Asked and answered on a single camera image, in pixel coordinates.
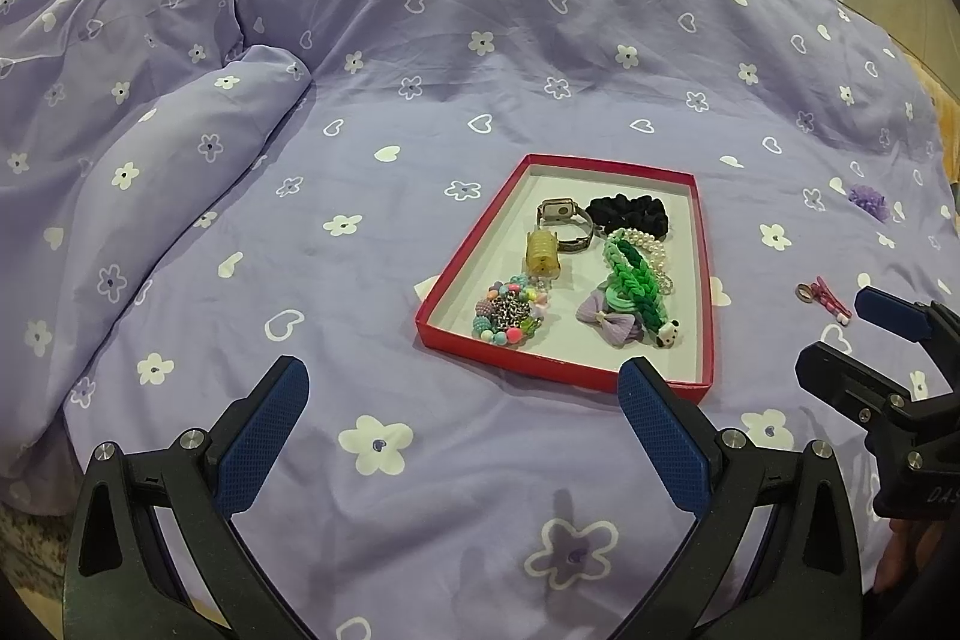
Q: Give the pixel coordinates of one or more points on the wrist watch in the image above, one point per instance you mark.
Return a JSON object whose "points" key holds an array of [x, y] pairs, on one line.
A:
{"points": [[559, 210]]}

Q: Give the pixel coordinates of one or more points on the red jewelry tray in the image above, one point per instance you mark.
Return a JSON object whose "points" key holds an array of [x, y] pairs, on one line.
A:
{"points": [[480, 317]]}

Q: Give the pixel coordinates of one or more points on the yellow hair claw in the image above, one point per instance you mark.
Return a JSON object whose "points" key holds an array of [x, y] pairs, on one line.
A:
{"points": [[541, 251]]}

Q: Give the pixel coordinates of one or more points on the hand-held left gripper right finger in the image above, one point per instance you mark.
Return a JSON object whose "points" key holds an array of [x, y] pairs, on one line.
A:
{"points": [[664, 437]]}

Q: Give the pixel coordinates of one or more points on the purple pom-pom scrunchie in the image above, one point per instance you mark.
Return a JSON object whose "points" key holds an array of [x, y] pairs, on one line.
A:
{"points": [[870, 201]]}

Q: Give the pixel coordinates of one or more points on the person's right hand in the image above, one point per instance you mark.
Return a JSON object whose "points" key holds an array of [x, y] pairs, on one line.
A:
{"points": [[896, 565]]}

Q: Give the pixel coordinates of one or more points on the black scrunchie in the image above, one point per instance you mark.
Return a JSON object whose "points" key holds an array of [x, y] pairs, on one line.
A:
{"points": [[630, 214]]}

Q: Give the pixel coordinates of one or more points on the orange patterned bed sheet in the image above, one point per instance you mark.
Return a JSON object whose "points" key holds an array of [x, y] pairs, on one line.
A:
{"points": [[946, 123]]}

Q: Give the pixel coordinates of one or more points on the purple flower print duvet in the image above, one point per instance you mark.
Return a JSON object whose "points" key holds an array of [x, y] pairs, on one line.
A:
{"points": [[375, 85]]}

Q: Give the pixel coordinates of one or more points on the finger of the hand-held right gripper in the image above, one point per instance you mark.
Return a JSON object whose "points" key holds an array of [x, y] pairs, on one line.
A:
{"points": [[840, 377], [889, 310]]}

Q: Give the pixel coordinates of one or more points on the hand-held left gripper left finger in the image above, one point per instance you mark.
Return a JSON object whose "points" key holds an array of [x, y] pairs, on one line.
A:
{"points": [[262, 437]]}

